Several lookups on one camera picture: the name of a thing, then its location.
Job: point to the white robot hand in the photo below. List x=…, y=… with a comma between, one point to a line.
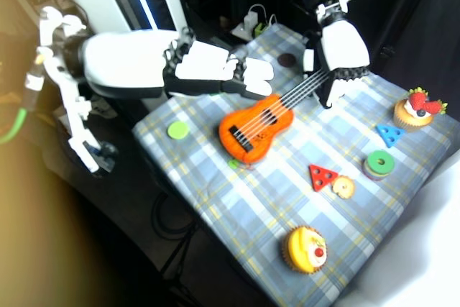
x=125, y=62
x=343, y=44

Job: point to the small orange toy guitar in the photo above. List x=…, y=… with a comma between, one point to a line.
x=255, y=131

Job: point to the brown round cookie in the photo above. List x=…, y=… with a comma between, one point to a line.
x=286, y=59

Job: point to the green round disc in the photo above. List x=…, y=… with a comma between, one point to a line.
x=178, y=129

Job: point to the white power adapter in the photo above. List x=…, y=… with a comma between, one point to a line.
x=252, y=21

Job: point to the strawberry toy cupcake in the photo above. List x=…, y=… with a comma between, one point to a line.
x=413, y=113

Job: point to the blue triangle block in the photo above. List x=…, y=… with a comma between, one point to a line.
x=390, y=133

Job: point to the stack of coloured rings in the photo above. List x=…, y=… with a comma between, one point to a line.
x=379, y=165

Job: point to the red triangle block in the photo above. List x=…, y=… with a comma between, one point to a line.
x=320, y=177

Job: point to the small green plastic piece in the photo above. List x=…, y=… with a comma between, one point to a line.
x=233, y=164

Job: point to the blue plaid tablecloth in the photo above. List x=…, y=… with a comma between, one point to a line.
x=287, y=206

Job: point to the yellow toy cupcake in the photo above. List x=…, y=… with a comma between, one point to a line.
x=303, y=249

